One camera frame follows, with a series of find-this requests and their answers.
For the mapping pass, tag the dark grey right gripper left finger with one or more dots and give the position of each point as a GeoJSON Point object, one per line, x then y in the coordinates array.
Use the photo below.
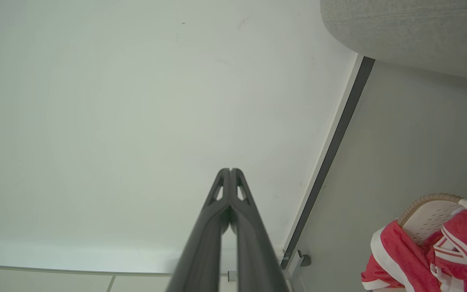
{"type": "Point", "coordinates": [201, 251]}

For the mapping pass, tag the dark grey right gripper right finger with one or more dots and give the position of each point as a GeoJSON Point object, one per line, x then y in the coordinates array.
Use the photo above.
{"type": "Point", "coordinates": [253, 251]}

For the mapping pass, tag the red and white sports jersey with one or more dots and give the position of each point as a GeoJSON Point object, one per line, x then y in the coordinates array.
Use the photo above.
{"type": "Point", "coordinates": [456, 251]}

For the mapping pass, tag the white plastic laundry basket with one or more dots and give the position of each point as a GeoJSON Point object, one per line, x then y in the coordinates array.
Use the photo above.
{"type": "Point", "coordinates": [430, 219]}

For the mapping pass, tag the black round partition foot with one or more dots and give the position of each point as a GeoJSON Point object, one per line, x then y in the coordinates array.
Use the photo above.
{"type": "Point", "coordinates": [306, 260]}

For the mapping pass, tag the black and white baseboard strip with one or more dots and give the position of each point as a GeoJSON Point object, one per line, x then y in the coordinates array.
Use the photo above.
{"type": "Point", "coordinates": [336, 138]}

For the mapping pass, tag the white partition panel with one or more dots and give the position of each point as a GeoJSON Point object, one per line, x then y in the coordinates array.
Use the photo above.
{"type": "Point", "coordinates": [55, 282]}

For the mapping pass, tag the grey fabric sofa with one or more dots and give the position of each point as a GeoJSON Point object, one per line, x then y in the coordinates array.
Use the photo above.
{"type": "Point", "coordinates": [420, 32]}

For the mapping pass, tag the white wall outlet box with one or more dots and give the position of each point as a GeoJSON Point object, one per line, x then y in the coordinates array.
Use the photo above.
{"type": "Point", "coordinates": [231, 276]}

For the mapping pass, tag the grey metal frame leg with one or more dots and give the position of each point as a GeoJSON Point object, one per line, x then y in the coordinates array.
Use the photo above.
{"type": "Point", "coordinates": [293, 263]}

